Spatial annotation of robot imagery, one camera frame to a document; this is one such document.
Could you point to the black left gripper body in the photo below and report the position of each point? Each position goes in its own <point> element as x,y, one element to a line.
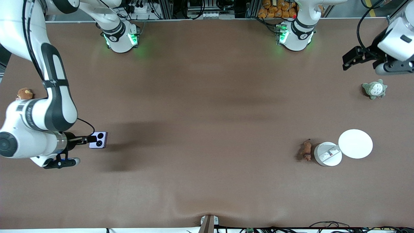
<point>369,54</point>

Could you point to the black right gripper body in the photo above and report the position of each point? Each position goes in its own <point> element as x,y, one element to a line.
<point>70,141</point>

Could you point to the lilac flip phone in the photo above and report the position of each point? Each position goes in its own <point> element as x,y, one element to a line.
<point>103,146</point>

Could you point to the brown lion statue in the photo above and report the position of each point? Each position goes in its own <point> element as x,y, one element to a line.
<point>305,149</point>

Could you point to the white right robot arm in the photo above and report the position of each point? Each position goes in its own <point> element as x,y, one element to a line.
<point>19,38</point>

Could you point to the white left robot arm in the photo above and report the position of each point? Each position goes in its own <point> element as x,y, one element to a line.
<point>297,35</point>

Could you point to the grey totoro plush toy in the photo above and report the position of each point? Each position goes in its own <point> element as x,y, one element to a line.
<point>375,89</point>

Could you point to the brown plush toy with tag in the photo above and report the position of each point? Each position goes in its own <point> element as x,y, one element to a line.
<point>25,94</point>

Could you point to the white round lid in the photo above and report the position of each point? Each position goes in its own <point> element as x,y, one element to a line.
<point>355,144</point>

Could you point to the orange plush toy pile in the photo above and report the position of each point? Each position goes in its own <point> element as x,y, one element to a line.
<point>275,11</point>

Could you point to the white round container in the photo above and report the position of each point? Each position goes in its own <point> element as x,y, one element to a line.
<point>325,155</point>

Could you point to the white power strip with plugs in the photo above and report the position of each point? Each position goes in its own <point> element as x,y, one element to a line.
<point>142,9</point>

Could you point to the small white power strip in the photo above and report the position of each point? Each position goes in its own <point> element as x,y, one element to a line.
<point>210,15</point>

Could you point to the black equipment rack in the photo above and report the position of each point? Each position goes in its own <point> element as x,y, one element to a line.
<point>194,5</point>

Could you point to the aluminium table frame rail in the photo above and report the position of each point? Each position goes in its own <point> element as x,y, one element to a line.
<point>389,18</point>

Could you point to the camera stand with bracket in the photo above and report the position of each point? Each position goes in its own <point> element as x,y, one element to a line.
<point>208,223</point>

